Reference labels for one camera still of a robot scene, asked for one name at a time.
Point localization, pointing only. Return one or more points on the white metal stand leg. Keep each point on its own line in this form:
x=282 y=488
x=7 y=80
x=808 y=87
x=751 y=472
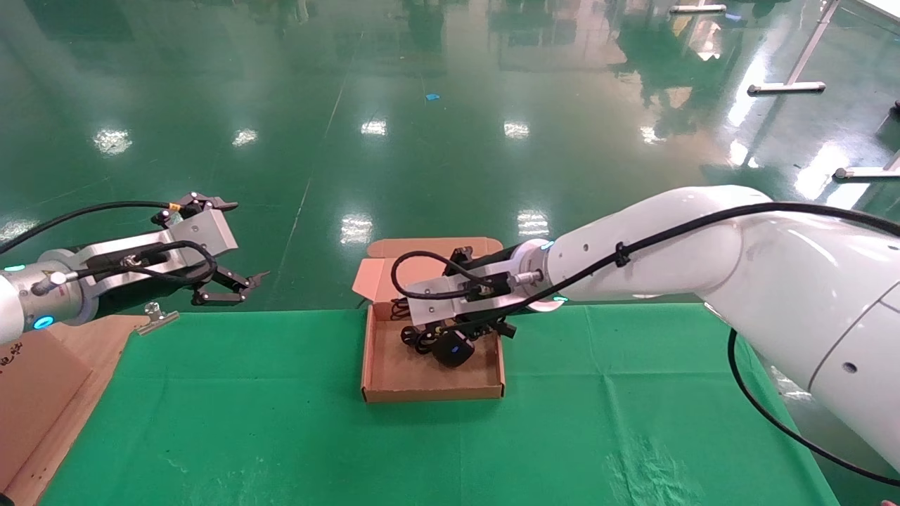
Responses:
x=787 y=88
x=697 y=8
x=865 y=173

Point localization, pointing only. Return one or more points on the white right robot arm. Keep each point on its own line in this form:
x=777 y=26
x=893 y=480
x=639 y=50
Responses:
x=773 y=281

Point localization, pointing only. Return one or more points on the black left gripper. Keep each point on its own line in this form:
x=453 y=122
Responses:
x=148 y=289

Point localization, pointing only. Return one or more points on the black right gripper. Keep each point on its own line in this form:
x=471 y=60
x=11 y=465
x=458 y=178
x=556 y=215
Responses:
x=485 y=261

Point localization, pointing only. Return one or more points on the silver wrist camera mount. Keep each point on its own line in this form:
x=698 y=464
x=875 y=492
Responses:
x=450 y=299
x=204 y=235

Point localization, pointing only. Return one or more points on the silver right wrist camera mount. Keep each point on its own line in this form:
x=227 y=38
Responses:
x=450 y=299

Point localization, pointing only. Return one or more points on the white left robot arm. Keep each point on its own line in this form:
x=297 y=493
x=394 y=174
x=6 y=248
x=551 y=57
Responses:
x=42 y=299

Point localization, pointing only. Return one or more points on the green table cloth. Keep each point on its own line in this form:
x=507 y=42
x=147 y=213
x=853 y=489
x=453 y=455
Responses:
x=436 y=450

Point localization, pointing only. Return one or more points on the open brown cardboard box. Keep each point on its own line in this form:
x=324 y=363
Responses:
x=415 y=376

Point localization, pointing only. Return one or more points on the silver binder clip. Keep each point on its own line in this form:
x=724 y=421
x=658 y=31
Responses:
x=158 y=318

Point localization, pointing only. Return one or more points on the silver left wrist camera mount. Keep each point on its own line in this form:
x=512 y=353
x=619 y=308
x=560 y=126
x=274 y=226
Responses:
x=204 y=235

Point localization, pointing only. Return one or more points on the brown printed carton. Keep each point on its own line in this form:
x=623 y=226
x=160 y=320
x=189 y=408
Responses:
x=28 y=400

